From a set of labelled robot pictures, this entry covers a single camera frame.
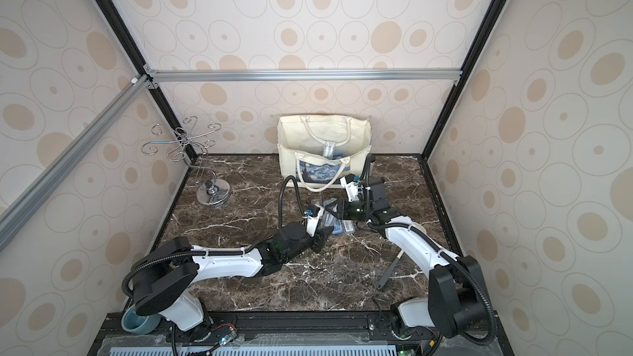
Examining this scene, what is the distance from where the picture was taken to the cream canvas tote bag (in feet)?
2.94

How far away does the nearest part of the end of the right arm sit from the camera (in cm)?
64

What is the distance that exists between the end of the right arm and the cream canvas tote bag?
18cm
